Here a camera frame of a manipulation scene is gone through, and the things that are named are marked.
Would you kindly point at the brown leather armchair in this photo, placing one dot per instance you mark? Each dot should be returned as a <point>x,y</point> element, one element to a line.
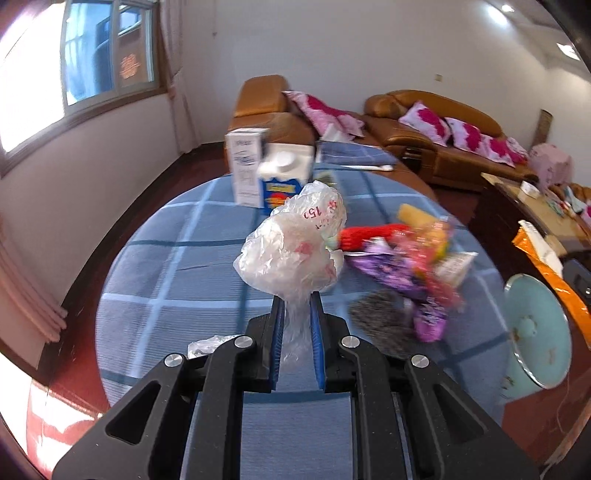
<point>263,97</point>

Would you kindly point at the white paper carton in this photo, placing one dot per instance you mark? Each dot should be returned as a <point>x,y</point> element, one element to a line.
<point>244,157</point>

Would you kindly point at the purple foil wrapper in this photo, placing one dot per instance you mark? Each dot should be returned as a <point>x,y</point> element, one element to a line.
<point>388,270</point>

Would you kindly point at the white barcode packet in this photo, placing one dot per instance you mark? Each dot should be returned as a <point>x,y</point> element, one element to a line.
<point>459,267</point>

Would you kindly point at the orange snack package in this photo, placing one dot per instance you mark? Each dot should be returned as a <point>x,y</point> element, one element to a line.
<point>563,281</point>

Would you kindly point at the dark wooden coffee table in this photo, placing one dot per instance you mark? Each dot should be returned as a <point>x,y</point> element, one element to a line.
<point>498,212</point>

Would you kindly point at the pink cloth cover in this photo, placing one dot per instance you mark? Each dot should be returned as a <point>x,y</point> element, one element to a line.
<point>549,164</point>

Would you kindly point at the window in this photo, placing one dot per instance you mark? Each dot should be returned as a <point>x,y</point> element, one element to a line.
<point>92,50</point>

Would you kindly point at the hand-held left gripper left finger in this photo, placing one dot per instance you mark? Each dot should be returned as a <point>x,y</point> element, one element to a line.
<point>278,341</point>

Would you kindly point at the brown leather side chair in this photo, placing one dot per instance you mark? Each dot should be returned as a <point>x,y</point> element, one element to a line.
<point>579,191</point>

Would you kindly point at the pink curtain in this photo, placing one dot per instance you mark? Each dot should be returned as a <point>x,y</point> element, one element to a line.
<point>178,69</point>

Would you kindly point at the blue milk carton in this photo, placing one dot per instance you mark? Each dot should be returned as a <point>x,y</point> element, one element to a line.
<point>279,191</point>

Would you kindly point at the yellow sponge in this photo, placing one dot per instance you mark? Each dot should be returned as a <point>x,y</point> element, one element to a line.
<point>415,216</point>

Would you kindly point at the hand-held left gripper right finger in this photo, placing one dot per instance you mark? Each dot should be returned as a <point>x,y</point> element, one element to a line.
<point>316,341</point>

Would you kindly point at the yellow printed snack wrapper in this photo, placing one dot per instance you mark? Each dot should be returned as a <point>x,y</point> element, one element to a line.
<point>436,286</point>

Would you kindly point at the pile of sunflower seeds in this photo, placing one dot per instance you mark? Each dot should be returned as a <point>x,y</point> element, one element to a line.
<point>378,318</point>

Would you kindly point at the blue folded cloth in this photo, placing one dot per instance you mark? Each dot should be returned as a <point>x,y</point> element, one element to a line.
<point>353,154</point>

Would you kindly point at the small crumpled clear plastic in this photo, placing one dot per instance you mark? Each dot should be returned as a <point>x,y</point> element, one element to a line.
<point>205,345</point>

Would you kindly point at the brown leather sofa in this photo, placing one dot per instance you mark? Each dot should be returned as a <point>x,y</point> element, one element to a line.
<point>461,170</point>

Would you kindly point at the small white box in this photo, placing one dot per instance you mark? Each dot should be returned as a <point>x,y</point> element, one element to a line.
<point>530,189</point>

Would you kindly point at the clear plastic bag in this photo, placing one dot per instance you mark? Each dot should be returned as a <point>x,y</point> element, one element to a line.
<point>291,244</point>

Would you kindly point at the large pink flowered pillow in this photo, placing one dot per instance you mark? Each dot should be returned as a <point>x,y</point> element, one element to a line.
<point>323,113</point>

